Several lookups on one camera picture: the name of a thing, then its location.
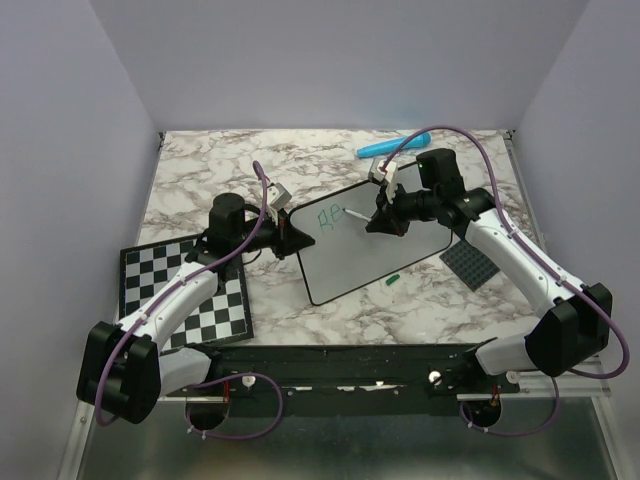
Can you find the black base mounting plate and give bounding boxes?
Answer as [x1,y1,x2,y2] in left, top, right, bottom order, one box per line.
[176,344,520,419]

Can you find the green marker cap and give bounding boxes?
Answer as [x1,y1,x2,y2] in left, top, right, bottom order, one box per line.
[385,273,400,286]

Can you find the black white checkerboard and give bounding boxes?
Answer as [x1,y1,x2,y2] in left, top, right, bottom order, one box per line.
[118,235,253,354]

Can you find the aluminium extrusion rail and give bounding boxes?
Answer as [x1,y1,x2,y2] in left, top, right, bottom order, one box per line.
[516,355,611,399]

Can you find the black framed whiteboard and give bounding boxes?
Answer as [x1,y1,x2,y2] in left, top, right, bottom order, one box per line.
[290,180,453,306]

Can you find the blue toy microphone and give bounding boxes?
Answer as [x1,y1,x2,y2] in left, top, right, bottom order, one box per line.
[356,133,431,159]

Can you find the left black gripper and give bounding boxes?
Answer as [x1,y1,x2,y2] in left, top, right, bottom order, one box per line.
[234,207,315,261]

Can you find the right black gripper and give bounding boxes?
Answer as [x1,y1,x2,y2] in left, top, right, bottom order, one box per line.
[368,179,440,236]

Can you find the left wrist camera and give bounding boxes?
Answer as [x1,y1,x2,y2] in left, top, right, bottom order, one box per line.
[267,183,292,211]

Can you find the grey lego baseplate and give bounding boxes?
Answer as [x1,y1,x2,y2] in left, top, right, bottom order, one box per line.
[440,240,500,292]

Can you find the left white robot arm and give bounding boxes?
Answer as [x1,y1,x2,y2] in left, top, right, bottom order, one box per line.
[76,184,315,426]

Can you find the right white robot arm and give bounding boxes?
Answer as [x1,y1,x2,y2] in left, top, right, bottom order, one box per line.
[365,148,612,392]

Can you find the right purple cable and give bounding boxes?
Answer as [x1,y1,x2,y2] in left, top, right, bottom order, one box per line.
[379,124,631,439]

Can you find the green whiteboard marker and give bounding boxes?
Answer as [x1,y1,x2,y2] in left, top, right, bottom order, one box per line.
[343,208,371,222]

